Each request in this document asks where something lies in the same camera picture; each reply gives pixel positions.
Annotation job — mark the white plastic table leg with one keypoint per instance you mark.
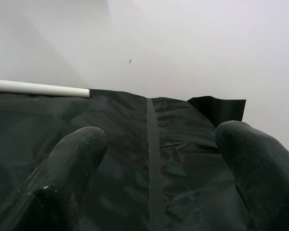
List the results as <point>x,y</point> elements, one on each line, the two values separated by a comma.
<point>38,88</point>

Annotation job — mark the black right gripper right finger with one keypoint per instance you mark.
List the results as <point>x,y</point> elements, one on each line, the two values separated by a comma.
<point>265,173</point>

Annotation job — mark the black cloth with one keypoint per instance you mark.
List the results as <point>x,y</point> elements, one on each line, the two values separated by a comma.
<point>135,156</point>

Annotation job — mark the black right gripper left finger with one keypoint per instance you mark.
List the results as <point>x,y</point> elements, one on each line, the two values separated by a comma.
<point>62,173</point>

